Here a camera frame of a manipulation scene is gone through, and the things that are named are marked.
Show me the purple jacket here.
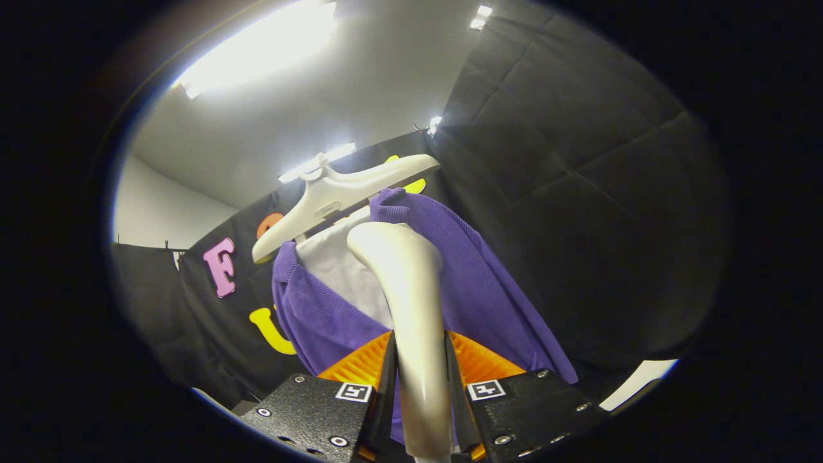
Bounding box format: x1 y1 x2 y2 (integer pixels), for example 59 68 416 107
271 188 579 444

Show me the white clothes hanger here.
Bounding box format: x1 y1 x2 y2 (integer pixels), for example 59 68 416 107
252 153 440 264

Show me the white box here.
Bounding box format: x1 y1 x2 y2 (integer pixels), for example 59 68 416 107
599 359 680 412

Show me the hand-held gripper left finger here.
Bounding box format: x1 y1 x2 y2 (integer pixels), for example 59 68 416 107
241 329 399 463

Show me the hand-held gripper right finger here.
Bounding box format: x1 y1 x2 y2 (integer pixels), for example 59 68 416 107
444 329 609 463

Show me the white garment steamer head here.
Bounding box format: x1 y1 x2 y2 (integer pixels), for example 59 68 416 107
347 222 454 461

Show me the large ceiling light panel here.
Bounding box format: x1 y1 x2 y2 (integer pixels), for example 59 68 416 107
174 0 339 98

